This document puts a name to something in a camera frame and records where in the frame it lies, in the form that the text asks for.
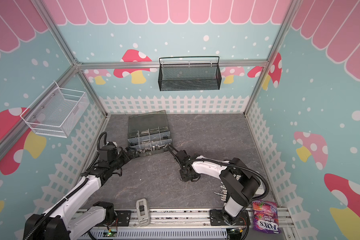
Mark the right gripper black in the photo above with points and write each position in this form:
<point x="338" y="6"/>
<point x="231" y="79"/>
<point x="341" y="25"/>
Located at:
<point x="176" y="154"/>

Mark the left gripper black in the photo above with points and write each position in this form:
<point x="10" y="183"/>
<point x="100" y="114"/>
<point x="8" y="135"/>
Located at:
<point x="127" y="158"/>

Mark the clear plastic organizer box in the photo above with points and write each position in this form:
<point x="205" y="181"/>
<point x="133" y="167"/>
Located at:
<point x="149" y="133"/>

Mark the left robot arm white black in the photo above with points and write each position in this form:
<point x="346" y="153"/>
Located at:
<point x="58" y="222"/>

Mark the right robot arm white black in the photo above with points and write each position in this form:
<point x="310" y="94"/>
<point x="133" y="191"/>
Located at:
<point x="242" y="185"/>

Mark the black rack with screws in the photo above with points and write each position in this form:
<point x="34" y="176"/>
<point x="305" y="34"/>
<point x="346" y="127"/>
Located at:
<point x="222" y="193"/>

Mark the grey handheld remote device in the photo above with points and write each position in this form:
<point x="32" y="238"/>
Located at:
<point x="143" y="212"/>

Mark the green circuit board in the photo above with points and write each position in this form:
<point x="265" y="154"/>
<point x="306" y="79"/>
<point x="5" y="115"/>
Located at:
<point x="110" y="234"/>

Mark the purple candy bag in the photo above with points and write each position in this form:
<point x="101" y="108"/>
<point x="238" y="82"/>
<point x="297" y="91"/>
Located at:
<point x="266" y="217"/>

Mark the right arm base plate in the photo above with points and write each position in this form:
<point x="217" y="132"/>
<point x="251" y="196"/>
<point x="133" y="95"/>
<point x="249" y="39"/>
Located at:
<point x="219" y="217"/>

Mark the white slotted cable duct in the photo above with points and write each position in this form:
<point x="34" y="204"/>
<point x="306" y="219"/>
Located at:
<point x="162" y="234"/>

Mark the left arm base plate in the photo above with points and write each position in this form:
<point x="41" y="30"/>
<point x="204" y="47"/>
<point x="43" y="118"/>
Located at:
<point x="122" y="218"/>

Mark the white wire mesh basket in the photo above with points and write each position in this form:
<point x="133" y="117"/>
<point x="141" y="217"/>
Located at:
<point x="56" y="112"/>

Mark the black wire mesh basket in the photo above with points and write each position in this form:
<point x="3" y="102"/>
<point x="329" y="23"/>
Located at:
<point x="200" y="73"/>

